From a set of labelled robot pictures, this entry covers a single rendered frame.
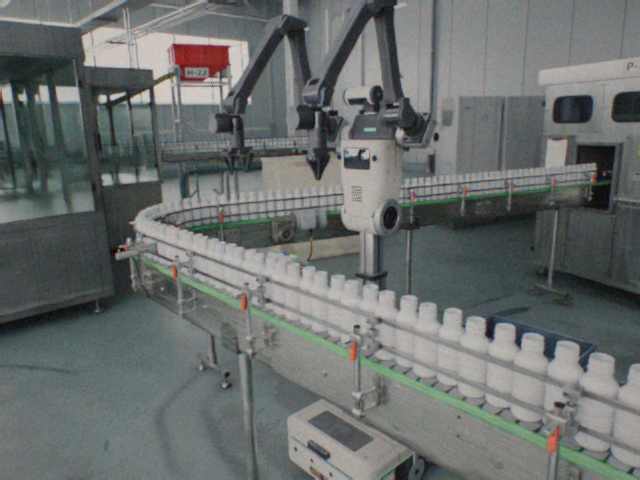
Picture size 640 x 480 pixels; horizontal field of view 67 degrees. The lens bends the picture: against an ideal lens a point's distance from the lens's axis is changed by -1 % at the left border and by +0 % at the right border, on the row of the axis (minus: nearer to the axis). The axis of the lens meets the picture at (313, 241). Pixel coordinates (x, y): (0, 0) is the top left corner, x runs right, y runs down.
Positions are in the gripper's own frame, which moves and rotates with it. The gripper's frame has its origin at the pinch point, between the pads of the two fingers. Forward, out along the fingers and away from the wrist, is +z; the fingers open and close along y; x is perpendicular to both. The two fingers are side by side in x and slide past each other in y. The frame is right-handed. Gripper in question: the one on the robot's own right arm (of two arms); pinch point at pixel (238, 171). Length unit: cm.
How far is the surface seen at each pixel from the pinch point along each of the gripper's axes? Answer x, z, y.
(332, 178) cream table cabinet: -251, 48, -292
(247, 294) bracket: 41, 32, 26
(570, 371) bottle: 128, 26, 17
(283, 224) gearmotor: -72, 43, -76
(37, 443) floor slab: -104, 140, 66
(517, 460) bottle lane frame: 122, 46, 21
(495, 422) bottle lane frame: 117, 40, 21
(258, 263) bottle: 33.9, 25.6, 16.9
